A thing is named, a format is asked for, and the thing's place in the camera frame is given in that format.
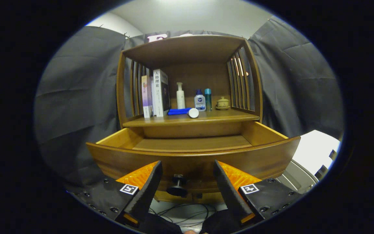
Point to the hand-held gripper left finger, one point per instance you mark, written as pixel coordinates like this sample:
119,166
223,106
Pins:
146,195

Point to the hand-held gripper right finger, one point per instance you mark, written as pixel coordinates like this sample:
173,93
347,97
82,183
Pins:
230,195

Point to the wooden drawer with black knob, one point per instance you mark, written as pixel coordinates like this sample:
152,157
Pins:
190,164

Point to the white cream tube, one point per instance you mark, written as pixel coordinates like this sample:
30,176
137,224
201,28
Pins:
193,113

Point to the brown wooden cabinet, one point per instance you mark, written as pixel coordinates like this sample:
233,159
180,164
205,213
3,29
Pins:
187,48

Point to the dark cloth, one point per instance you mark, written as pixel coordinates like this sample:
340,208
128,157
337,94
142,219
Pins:
218,222
162,226

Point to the grey ribbed object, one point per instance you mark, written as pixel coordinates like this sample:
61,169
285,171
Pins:
299,178

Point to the blue folded cloth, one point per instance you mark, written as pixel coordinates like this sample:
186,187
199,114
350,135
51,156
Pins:
177,111

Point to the yellow lidded teacup with saucer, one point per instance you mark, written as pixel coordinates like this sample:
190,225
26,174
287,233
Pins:
222,103

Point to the white flat panel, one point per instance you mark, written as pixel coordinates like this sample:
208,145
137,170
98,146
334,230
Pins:
317,151

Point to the white bottle with blue cap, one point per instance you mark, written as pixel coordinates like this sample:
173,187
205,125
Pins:
200,103

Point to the purple book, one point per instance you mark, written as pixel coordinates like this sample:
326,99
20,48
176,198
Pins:
146,97

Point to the thick white book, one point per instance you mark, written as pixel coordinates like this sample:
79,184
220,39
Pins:
157,97

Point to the slim teal bottle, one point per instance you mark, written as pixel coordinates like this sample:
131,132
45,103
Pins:
208,99

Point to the white pump bottle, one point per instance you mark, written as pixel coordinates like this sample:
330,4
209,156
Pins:
180,99

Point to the black backdrop cloth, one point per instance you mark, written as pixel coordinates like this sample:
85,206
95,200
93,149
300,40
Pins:
76,107

